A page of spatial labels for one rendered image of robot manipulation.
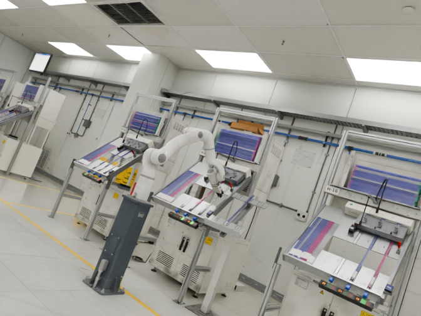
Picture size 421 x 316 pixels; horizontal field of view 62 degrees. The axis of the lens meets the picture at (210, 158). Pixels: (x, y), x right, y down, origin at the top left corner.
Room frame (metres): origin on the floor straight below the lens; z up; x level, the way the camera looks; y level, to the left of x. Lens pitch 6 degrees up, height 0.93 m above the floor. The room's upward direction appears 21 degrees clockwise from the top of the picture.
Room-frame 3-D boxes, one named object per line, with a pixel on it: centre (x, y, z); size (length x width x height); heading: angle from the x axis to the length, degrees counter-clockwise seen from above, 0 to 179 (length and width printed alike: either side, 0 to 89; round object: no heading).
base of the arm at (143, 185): (2.75, 0.41, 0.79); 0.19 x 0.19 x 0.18
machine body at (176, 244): (3.78, -0.26, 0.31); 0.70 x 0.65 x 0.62; 53
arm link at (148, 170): (2.78, 0.43, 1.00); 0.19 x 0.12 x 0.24; 38
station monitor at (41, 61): (6.50, 3.57, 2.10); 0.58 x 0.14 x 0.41; 53
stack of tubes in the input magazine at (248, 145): (3.64, -0.23, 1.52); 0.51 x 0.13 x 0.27; 53
